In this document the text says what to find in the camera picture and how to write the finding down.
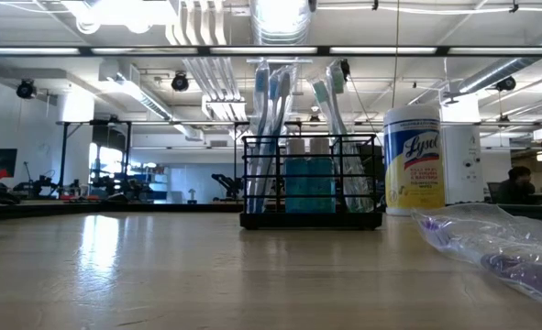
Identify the teal mouthwash bottle white cap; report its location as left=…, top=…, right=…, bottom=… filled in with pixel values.
left=309, top=137, right=337, bottom=215
left=284, top=138, right=311, bottom=215

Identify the bagged green toothbrush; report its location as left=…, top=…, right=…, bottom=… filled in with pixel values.
left=326, top=59, right=373, bottom=215
left=309, top=75, right=368, bottom=215

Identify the bagged purple toothbrush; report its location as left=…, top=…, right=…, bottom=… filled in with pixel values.
left=410, top=203, right=542, bottom=315

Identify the black round ceiling spotlight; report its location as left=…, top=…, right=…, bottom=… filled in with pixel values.
left=16, top=79, right=38, bottom=101
left=171, top=71, right=191, bottom=93
left=495, top=75, right=517, bottom=93

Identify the Lysol wipes canister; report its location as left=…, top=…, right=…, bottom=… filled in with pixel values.
left=382, top=104, right=447, bottom=217

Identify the person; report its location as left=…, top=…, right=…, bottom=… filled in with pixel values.
left=497, top=165, right=537, bottom=206

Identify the black wire caddy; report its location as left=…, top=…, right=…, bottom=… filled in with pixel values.
left=239, top=134, right=384, bottom=231

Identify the black hanging camera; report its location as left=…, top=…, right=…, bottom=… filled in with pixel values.
left=326, top=58, right=351, bottom=93

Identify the silver ventilation duct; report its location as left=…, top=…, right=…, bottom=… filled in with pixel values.
left=249, top=0, right=315, bottom=95

